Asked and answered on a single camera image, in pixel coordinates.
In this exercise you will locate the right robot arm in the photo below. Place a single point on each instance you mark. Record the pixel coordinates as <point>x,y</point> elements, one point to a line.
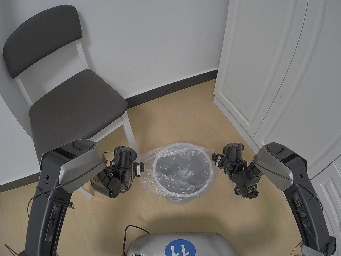
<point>282,164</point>

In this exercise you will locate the white wardrobe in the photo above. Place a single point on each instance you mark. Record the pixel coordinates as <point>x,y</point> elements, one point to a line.
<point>266,63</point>

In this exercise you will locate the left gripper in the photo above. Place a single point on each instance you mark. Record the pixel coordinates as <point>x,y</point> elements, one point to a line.
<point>138,169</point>

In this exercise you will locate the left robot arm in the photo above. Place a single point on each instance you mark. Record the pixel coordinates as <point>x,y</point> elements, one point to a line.
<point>74,167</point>

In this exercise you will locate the pale grey trash bin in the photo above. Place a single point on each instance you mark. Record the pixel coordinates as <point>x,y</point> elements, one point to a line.
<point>183,196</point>

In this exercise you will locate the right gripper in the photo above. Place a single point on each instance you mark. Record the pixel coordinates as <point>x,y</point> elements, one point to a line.
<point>219,160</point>

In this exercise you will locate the clear plastic bag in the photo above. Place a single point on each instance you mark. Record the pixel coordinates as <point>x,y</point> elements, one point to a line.
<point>149,156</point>

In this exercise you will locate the black plastic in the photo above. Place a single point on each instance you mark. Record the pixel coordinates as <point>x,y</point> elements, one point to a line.
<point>249,193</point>

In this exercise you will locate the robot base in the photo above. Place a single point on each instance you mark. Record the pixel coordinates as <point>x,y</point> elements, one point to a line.
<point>159,245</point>

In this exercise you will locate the grey white chair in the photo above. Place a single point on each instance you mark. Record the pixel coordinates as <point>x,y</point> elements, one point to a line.
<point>77,105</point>

